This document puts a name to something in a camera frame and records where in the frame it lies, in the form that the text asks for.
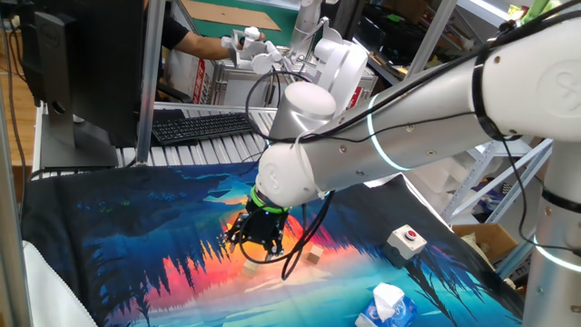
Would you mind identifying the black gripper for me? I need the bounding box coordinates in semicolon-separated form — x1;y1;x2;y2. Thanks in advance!
223;204;291;263

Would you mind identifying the plain wooden cube block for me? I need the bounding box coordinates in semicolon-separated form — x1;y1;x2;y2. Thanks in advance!
306;244;325;265
241;259;261;279

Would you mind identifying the person's bare forearm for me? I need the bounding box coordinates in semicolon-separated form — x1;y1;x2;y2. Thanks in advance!
174;30;233;61

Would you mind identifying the colourful landscape print cloth mat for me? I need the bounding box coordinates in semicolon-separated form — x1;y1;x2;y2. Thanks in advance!
20;161;526;327

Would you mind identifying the black keyboard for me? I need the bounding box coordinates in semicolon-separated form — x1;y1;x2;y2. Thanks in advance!
151;112;256;147

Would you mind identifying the grey emergency stop button box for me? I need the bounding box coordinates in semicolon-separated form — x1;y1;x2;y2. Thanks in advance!
381;223;428;269

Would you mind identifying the silver aluminium case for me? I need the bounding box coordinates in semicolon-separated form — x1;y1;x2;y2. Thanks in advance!
209;56;379;110

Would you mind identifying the blue tissue pack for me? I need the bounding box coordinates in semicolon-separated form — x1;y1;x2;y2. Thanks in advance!
353;282;419;327

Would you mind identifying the black chair armrest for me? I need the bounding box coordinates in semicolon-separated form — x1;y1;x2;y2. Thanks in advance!
155;80;195;105

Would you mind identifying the white box red print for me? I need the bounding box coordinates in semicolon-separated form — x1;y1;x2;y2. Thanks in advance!
163;45;215;106

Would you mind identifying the white foam packaging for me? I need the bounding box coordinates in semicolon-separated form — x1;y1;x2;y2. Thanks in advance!
403;156;468;203

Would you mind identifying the white haptic control device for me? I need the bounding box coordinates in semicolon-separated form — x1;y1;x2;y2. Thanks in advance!
221;0;371;120

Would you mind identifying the black shirt sleeve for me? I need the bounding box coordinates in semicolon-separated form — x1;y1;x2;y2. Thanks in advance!
161;13;191;50

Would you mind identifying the black computer monitor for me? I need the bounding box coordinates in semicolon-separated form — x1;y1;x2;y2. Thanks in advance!
17;0;151;172

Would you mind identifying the brown cardboard box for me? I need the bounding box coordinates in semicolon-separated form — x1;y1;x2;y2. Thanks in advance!
452;222;523;267

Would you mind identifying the brown cardboard sheet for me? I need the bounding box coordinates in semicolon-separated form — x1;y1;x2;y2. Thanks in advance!
181;0;282;32

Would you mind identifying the white metal shelf rack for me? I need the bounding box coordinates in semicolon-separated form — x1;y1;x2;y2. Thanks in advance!
442;0;557;223

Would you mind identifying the black electronic device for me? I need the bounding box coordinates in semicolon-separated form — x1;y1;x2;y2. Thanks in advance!
507;262;531;286

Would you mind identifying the green bottle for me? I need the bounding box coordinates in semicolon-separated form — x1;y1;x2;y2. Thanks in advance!
520;0;560;24

